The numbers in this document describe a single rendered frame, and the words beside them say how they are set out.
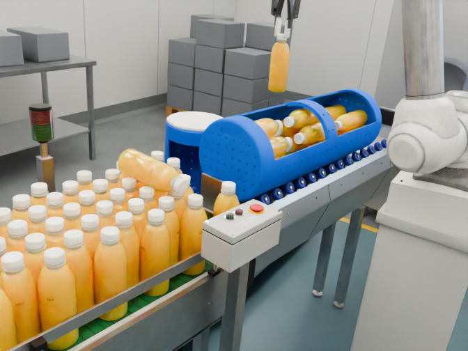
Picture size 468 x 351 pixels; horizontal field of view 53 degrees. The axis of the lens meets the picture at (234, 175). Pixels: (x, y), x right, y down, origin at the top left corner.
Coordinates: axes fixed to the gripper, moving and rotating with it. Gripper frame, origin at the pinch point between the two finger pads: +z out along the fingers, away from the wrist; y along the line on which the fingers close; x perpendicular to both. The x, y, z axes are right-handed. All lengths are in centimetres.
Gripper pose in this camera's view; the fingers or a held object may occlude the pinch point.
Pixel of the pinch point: (282, 28)
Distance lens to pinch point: 189.2
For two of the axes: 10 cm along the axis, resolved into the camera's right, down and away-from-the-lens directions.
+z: -0.8, 9.1, 4.1
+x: -6.5, 2.6, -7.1
